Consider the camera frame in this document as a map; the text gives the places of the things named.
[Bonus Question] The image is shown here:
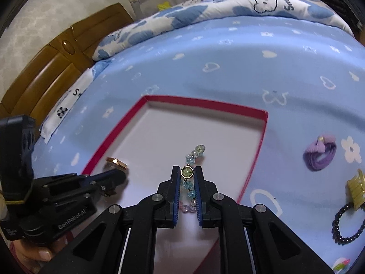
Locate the pastel beaded bracelet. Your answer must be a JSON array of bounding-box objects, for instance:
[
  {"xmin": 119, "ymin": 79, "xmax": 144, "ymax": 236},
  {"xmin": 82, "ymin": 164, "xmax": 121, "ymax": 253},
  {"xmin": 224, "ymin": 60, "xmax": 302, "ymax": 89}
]
[{"xmin": 177, "ymin": 144, "xmax": 207, "ymax": 215}]

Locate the yellow green hair claw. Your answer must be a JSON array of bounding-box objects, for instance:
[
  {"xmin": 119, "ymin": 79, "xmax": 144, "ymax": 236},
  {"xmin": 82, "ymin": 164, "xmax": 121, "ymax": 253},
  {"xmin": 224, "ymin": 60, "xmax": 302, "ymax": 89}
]
[{"xmin": 347, "ymin": 169, "xmax": 365, "ymax": 211}]

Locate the left hand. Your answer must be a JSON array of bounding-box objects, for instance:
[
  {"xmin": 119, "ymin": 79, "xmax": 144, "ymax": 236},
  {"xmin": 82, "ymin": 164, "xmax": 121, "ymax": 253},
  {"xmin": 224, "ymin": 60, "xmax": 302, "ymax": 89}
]
[{"xmin": 5, "ymin": 236, "xmax": 68, "ymax": 273}]

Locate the red shallow tray box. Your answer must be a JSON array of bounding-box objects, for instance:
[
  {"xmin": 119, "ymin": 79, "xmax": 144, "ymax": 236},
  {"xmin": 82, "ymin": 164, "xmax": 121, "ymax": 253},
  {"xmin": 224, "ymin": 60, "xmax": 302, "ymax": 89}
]
[{"xmin": 83, "ymin": 95, "xmax": 269, "ymax": 273}]

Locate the white blue pillow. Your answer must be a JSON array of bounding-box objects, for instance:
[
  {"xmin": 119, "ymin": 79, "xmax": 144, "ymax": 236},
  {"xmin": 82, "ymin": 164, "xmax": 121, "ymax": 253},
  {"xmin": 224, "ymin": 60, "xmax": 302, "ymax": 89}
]
[{"xmin": 40, "ymin": 60, "xmax": 110, "ymax": 144}]

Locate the wooden headboard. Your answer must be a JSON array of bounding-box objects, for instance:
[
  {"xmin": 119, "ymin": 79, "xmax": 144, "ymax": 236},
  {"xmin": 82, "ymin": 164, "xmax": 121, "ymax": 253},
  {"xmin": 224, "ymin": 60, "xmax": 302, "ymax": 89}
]
[{"xmin": 1, "ymin": 3, "xmax": 133, "ymax": 125}]

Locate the colourful hair clip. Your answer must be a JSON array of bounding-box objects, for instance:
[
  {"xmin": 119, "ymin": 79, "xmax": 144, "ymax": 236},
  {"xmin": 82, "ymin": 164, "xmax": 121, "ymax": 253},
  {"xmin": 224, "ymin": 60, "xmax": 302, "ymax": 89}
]
[{"xmin": 332, "ymin": 257, "xmax": 351, "ymax": 274}]

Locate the light blue bed sheet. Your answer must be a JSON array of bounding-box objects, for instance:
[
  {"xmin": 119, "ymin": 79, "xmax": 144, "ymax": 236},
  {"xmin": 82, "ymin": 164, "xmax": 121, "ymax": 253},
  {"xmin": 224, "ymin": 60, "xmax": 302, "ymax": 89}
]
[{"xmin": 33, "ymin": 16, "xmax": 364, "ymax": 273}]

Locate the yellow star toy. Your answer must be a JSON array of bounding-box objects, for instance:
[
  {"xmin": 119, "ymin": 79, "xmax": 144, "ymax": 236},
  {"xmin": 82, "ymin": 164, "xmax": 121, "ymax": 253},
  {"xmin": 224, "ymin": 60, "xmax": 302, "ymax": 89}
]
[{"xmin": 157, "ymin": 1, "xmax": 171, "ymax": 11}]

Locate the blue white cloud duvet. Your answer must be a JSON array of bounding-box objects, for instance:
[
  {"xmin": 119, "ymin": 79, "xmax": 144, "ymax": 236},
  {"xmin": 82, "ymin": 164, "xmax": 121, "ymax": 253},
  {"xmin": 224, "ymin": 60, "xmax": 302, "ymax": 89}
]
[{"xmin": 92, "ymin": 0, "xmax": 353, "ymax": 61}]

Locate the purple hair tie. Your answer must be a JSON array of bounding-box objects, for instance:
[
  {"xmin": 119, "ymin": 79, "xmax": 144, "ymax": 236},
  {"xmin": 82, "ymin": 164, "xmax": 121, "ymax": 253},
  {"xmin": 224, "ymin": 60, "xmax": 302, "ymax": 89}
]
[{"xmin": 302, "ymin": 134, "xmax": 338, "ymax": 173}]

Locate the black beaded bracelet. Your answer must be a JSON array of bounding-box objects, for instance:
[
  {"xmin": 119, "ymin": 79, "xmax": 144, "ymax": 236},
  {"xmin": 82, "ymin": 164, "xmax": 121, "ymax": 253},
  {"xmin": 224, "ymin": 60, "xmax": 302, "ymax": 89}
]
[{"xmin": 331, "ymin": 201, "xmax": 363, "ymax": 246}]

